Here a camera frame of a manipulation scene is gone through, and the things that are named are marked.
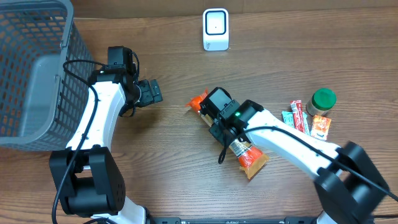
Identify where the orange spaghetti pasta packet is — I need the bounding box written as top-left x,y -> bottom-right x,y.
185,87 -> 269,179

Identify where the teal tissue packet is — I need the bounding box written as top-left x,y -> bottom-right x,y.
282,111 -> 310,135

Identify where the red stick sachet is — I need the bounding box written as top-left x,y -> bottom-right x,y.
290,100 -> 305,133

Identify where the small orange carton box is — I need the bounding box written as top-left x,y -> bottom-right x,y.
310,115 -> 331,141

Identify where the green lid jar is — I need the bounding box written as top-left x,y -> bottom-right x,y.
306,88 -> 336,116

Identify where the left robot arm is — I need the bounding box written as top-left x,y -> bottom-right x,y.
49,46 -> 162,224

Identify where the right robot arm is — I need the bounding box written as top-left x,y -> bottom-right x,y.
188,87 -> 396,223

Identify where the white barcode scanner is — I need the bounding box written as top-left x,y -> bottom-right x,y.
202,8 -> 229,51

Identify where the grey plastic shopping basket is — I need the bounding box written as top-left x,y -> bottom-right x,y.
1,0 -> 94,151

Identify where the right black cable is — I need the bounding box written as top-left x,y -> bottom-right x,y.
217,126 -> 398,218

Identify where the black cable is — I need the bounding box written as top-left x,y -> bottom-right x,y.
217,126 -> 398,218
51,59 -> 108,224

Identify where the left black cable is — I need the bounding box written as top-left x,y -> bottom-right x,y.
51,59 -> 108,224

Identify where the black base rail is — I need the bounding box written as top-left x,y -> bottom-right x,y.
146,217 -> 317,224

